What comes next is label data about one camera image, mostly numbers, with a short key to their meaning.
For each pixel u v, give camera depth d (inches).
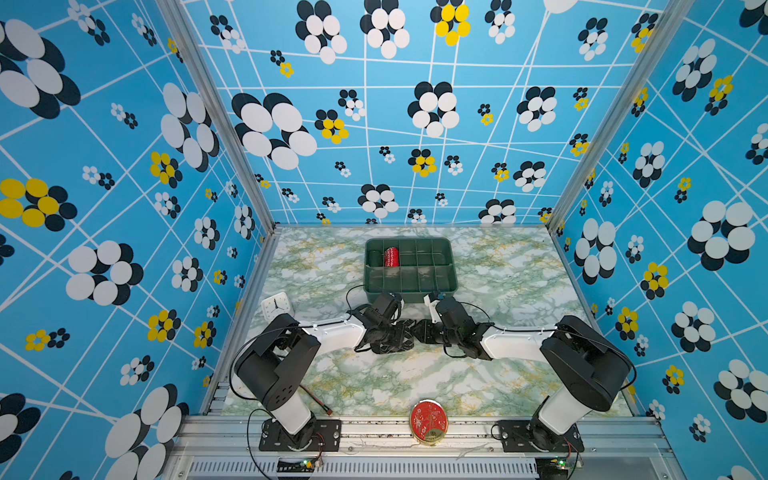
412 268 42.1
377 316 28.0
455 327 27.8
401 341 31.7
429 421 28.6
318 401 31.0
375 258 40.7
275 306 37.0
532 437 25.7
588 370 17.7
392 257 40.9
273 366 17.9
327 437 28.9
